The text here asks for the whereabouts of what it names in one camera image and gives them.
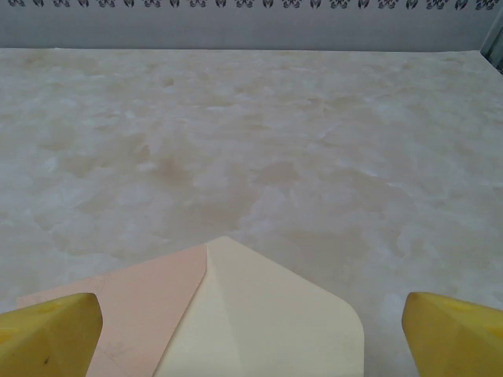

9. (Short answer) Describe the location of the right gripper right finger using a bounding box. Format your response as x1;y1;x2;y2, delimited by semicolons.
401;291;503;377

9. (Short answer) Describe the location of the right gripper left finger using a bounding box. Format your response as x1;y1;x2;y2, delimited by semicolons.
0;292;105;377

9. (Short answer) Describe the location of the pink envelope with cream flap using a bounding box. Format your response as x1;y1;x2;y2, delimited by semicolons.
16;235;365;377

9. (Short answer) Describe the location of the aluminium frame post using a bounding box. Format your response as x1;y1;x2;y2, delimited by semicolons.
479;0;503;76

